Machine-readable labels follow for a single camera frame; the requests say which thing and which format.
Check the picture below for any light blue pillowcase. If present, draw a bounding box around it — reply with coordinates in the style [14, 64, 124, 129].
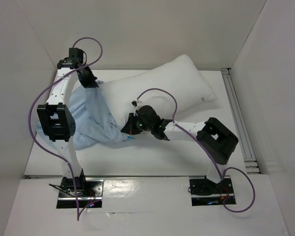
[35, 80, 132, 150]

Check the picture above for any white pillow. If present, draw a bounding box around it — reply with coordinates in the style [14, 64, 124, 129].
[100, 55, 216, 129]

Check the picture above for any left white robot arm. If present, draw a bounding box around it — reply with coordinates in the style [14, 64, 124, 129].
[37, 48, 98, 196]

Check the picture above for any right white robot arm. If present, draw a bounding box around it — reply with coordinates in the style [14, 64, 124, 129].
[121, 105, 238, 193]

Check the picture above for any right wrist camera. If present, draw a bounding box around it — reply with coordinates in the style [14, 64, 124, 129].
[131, 99, 142, 116]

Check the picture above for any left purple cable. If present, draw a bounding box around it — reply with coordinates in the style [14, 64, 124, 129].
[29, 37, 104, 221]

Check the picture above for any purple cable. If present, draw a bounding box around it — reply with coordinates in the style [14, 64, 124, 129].
[137, 88, 256, 212]
[29, 37, 104, 221]

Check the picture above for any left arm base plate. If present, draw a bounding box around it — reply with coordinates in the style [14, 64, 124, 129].
[54, 177, 104, 209]

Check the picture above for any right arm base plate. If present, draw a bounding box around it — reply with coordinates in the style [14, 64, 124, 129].
[187, 177, 236, 206]

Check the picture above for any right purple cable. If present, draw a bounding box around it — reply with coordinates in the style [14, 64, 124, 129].
[137, 88, 256, 212]

